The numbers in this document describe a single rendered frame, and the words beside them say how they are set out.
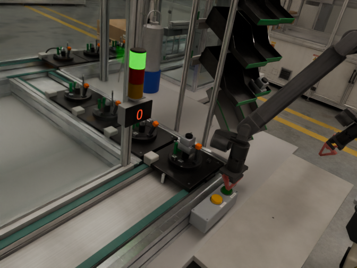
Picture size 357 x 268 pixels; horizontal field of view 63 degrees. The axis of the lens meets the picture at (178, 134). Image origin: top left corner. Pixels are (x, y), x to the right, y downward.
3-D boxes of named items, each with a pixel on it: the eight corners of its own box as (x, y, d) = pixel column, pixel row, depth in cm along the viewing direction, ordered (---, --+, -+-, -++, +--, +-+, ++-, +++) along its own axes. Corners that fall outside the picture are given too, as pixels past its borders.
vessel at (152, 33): (163, 70, 200) (170, 12, 181) (149, 74, 190) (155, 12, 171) (149, 64, 207) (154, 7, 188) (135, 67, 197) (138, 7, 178)
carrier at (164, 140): (177, 141, 135) (181, 117, 128) (140, 160, 118) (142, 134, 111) (141, 120, 147) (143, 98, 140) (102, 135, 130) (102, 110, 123)
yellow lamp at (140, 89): (145, 97, 97) (146, 83, 94) (134, 100, 93) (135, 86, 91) (135, 91, 99) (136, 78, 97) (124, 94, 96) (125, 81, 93)
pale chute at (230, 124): (246, 141, 135) (253, 139, 132) (228, 149, 127) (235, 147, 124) (224, 86, 138) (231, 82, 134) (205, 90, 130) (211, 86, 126)
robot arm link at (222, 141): (252, 126, 91) (255, 124, 98) (218, 114, 94) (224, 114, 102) (239, 160, 93) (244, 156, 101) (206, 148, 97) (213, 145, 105)
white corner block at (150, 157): (158, 163, 118) (159, 155, 116) (150, 167, 115) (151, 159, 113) (150, 158, 120) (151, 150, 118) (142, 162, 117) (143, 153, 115)
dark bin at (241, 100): (254, 101, 126) (264, 90, 121) (235, 107, 118) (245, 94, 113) (218, 57, 136) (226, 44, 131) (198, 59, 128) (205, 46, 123)
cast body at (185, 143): (196, 151, 116) (198, 136, 112) (189, 155, 113) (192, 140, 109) (180, 142, 120) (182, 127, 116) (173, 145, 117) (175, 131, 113)
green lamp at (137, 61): (148, 67, 92) (149, 52, 89) (136, 70, 88) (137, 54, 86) (137, 63, 94) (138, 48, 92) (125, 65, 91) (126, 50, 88)
